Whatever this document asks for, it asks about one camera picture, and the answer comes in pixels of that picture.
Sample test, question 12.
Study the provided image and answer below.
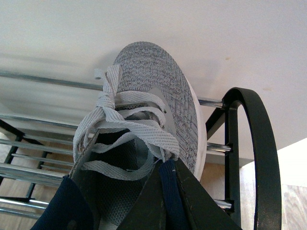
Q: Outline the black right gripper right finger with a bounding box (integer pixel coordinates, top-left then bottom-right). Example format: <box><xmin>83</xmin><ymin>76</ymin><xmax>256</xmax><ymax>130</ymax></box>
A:
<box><xmin>175</xmin><ymin>159</ymin><xmax>240</xmax><ymax>230</ymax></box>

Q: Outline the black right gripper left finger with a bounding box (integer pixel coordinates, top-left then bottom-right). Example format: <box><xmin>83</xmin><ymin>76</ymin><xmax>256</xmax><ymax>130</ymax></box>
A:
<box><xmin>118</xmin><ymin>162</ymin><xmax>166</xmax><ymax>230</ymax></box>

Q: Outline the grey knit sneaker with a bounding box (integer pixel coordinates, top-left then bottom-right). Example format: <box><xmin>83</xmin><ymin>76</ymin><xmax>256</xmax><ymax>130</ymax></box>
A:
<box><xmin>30</xmin><ymin>42</ymin><xmax>207</xmax><ymax>230</ymax></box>

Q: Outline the black metal shoe rack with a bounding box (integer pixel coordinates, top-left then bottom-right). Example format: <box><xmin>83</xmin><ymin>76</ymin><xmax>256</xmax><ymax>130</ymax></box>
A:
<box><xmin>0</xmin><ymin>71</ymin><xmax>282</xmax><ymax>230</ymax></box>

